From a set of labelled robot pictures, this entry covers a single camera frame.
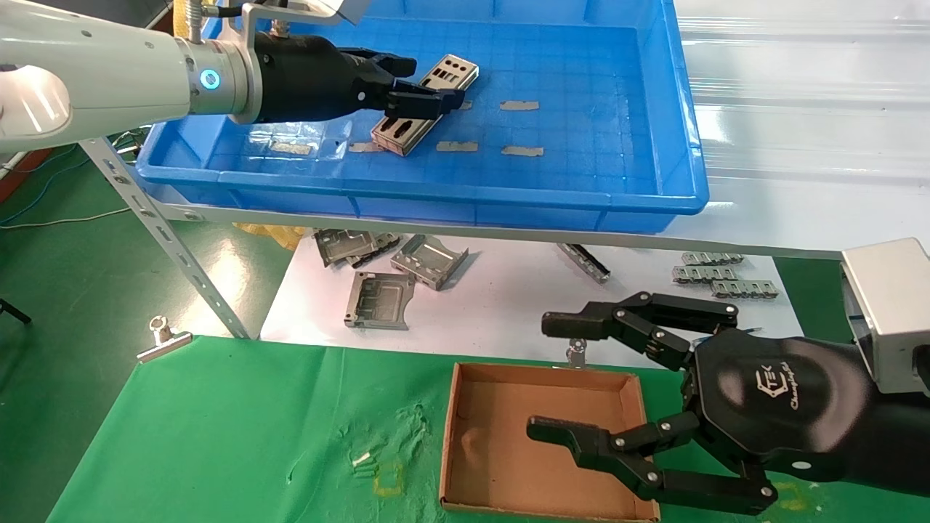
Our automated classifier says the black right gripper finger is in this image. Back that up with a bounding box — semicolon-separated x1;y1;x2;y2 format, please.
527;410;778;516
542;292;739;371

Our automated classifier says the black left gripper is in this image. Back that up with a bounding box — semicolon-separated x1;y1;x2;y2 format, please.
254;33;466;124

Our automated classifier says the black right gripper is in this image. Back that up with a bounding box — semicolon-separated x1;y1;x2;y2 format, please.
683;328;930;498

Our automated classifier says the silver metal I/O shield plate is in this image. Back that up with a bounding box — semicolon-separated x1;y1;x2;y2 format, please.
371;55;480;152

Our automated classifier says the brown cardboard box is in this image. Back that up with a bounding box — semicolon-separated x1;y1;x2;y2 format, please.
440;362;660;522

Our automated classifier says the blue plastic tray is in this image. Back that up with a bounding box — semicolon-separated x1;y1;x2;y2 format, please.
137;0;710;235

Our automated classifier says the narrow grey metal strip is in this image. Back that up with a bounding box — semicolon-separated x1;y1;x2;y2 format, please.
557;243;611;284

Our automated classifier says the white paper sheet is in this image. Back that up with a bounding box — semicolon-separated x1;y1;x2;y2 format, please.
260;231;804;370

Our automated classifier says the grey slotted shelf upright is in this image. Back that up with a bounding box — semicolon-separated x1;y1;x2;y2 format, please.
80;138;251;340

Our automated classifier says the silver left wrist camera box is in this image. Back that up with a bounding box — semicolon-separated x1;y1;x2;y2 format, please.
243;0;373;44

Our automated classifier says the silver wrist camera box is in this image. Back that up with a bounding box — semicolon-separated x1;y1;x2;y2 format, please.
841;238;930;397
243;0;373;44

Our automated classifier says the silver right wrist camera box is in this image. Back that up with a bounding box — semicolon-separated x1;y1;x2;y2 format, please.
841;238;930;397

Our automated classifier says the dark grey metal bracket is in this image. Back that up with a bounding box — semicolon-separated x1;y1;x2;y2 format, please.
347;232;402;269

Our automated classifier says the folded grey metal bracket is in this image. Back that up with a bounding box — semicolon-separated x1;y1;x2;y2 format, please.
390;234;469;291

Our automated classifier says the flat grey metal frame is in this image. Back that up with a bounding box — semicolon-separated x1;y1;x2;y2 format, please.
344;272;417;331

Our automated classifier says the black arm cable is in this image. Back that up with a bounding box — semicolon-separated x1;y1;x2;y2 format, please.
185;0;251;41

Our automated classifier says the grey shelf rail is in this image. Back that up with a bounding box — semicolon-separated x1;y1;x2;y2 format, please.
134;182;847;261

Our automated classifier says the white floor cable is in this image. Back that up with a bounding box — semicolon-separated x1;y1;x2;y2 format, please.
0;208;132;230

